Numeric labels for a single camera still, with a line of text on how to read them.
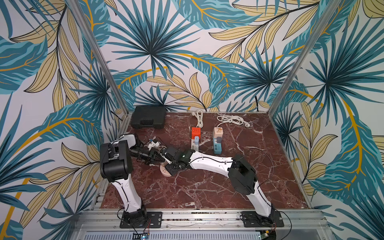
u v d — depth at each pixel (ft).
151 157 2.58
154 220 2.40
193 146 3.19
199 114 3.85
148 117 3.50
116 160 1.74
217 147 3.19
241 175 1.65
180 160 2.09
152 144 2.83
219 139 3.23
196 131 3.61
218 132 3.20
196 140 3.13
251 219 2.40
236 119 3.72
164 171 2.82
